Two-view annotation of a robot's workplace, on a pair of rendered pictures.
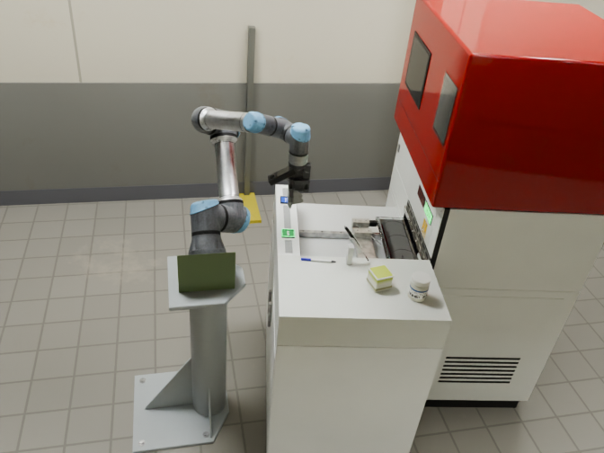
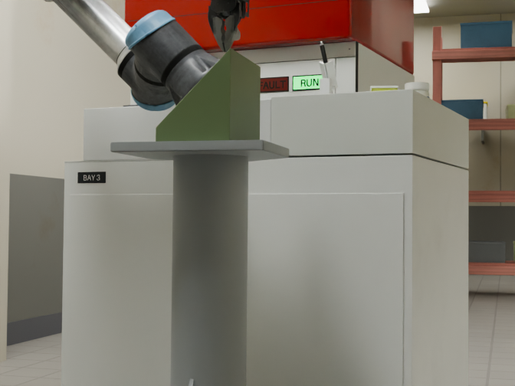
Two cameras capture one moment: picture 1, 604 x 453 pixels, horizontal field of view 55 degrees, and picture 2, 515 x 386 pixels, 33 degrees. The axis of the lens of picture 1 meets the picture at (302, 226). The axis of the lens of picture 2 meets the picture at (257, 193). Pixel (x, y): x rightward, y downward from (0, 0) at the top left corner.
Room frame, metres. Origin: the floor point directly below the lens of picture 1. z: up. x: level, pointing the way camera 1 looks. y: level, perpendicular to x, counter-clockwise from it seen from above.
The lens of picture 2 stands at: (0.75, 1.92, 0.66)
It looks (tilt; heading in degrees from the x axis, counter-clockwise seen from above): 2 degrees up; 301
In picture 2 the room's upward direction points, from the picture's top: 1 degrees clockwise
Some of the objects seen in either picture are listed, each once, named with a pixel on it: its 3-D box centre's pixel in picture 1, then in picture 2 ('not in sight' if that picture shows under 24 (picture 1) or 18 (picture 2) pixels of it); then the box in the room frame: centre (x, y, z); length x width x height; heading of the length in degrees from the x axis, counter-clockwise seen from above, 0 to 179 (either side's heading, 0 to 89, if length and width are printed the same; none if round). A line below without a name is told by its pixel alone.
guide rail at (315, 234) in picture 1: (350, 235); not in sight; (2.19, -0.23, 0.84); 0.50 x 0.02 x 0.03; 96
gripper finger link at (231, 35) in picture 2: (295, 200); (234, 34); (1.96, 0.04, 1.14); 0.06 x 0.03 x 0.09; 96
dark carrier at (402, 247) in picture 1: (422, 242); not in sight; (2.10, -0.55, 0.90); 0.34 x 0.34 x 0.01; 6
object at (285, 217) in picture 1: (286, 229); (181, 132); (2.10, 0.07, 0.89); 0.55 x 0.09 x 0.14; 6
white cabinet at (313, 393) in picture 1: (333, 331); (270, 313); (1.98, -0.20, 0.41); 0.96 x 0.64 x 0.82; 6
